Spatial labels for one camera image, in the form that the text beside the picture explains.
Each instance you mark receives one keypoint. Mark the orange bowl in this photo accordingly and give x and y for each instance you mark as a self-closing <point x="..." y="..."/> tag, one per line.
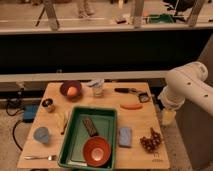
<point x="96" y="151"/>

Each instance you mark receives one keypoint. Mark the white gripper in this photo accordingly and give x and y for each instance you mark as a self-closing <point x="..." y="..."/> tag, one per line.
<point x="167" y="116"/>

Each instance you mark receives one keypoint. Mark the blue power box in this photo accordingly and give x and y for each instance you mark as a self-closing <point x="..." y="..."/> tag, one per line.
<point x="30" y="113"/>

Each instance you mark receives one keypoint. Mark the small black square container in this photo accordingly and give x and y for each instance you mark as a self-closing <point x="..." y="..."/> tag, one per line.
<point x="143" y="97"/>

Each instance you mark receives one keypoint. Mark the purple bowl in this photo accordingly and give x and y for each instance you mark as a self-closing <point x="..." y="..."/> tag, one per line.
<point x="67" y="84"/>

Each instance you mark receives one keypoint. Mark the black handled tool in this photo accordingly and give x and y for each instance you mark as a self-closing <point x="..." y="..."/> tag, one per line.
<point x="126" y="90"/>

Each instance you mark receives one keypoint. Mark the metal cup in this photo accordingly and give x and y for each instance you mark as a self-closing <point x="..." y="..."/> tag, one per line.
<point x="48" y="105"/>

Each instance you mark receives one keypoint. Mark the clear plastic cup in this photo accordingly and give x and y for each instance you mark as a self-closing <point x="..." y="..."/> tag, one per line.
<point x="97" y="87"/>

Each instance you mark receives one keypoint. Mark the green plastic tray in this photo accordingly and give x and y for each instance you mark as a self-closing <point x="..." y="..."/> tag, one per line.
<point x="76" y="135"/>

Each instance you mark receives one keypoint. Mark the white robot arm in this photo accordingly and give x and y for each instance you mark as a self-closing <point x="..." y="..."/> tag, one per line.
<point x="185" y="82"/>

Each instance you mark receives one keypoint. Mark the orange apple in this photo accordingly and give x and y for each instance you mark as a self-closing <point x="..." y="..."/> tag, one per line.
<point x="72" y="92"/>

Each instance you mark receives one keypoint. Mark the brown chocolate bar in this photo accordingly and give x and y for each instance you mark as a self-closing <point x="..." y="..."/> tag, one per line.
<point x="90" y="127"/>

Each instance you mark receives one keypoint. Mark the light blue cup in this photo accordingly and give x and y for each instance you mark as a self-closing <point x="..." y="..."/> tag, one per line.
<point x="42" y="135"/>

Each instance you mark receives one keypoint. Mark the orange carrot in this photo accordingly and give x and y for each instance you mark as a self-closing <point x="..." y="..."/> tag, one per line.
<point x="131" y="106"/>

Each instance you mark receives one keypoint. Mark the blue sponge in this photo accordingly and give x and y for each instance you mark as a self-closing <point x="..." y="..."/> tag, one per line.
<point x="125" y="137"/>

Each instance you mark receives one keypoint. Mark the bunch of dark grapes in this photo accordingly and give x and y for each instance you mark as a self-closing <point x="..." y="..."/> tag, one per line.
<point x="152" y="143"/>

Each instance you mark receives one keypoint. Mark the yellow banana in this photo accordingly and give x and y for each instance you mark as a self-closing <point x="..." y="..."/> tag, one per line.
<point x="61" y="120"/>

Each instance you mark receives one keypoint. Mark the silver fork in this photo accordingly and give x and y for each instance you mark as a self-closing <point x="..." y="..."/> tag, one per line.
<point x="50" y="157"/>

